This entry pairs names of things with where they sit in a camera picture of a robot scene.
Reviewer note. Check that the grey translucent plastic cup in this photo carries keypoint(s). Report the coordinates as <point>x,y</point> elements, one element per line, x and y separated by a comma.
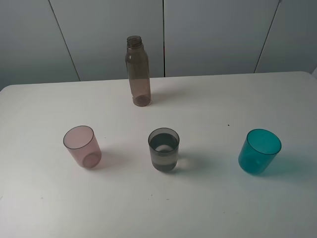
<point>163,145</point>

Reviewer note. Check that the teal translucent plastic cup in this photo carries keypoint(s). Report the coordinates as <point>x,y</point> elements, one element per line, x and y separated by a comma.
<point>259,149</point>

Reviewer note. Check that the brown translucent plastic bottle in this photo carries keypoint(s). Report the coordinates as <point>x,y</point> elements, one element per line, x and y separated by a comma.
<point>137,64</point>

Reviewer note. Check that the pink translucent plastic cup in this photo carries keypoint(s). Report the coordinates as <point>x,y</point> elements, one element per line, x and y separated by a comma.
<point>82,144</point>

